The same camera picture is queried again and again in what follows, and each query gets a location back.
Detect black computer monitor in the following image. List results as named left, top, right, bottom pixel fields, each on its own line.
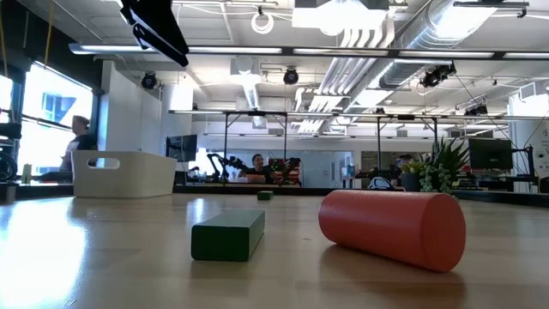
left=166, top=134, right=199, bottom=163
left=468, top=137, right=514, bottom=171

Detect overhead light bar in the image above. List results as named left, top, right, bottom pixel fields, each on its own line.
left=68, top=42, right=549, bottom=61

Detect person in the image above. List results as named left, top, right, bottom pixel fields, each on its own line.
left=58, top=114, right=99, bottom=173
left=244, top=153, right=275, bottom=185

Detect white plastic bin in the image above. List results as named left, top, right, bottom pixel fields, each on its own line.
left=71, top=149, right=178, bottom=199

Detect red wooden cylinder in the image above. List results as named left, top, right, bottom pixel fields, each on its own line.
left=317, top=189, right=468, bottom=274

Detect potted succulent plant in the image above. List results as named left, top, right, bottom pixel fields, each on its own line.
left=399, top=136, right=472, bottom=198

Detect white cable coil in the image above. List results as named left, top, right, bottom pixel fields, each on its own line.
left=250, top=10, right=275, bottom=35

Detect background black rig frame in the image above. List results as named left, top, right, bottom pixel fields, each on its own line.
left=169, top=109, right=441, bottom=185

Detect black aluminium table frame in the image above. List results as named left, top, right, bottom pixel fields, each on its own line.
left=0, top=182, right=549, bottom=209

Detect silver ventilation duct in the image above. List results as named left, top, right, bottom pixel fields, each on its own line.
left=377, top=0, right=498, bottom=89

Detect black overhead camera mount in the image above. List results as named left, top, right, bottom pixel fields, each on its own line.
left=419, top=62, right=458, bottom=89

